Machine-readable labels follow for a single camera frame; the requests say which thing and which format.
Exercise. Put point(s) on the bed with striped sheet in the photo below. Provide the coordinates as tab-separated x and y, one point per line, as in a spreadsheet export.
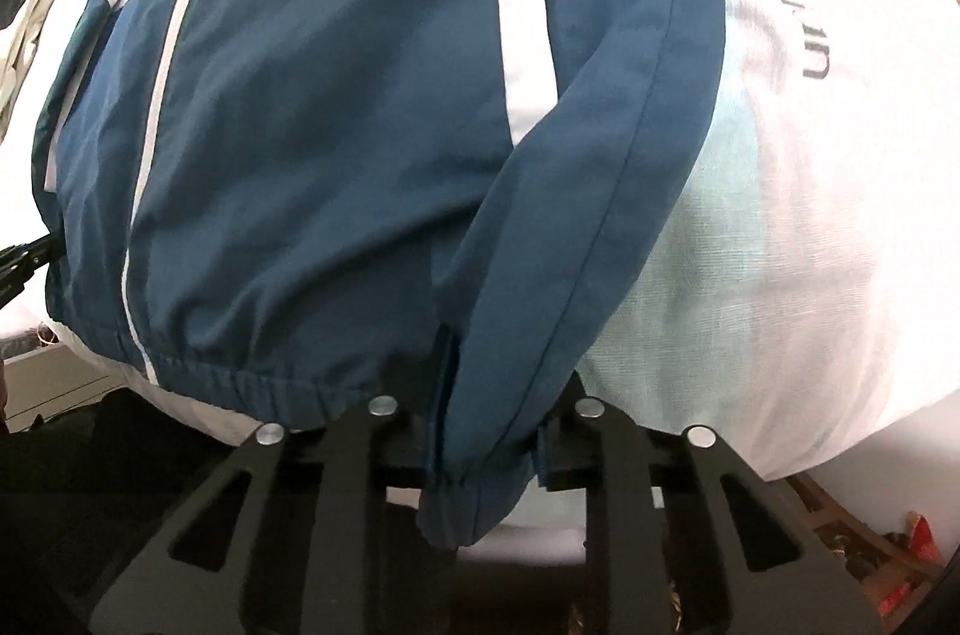
787	230

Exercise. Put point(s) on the blue and white hooded jacket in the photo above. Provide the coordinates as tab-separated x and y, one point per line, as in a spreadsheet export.
337	118

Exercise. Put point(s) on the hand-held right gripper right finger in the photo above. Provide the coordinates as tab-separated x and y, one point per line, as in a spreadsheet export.
562	455

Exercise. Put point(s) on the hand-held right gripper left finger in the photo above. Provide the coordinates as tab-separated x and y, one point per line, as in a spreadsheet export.
352	455

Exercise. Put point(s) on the beige clothes pile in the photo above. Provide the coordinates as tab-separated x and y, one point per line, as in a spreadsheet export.
22	43

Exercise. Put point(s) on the red object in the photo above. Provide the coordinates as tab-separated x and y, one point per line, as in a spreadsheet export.
911	541

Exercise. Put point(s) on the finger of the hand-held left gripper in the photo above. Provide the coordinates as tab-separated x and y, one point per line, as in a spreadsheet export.
26	253

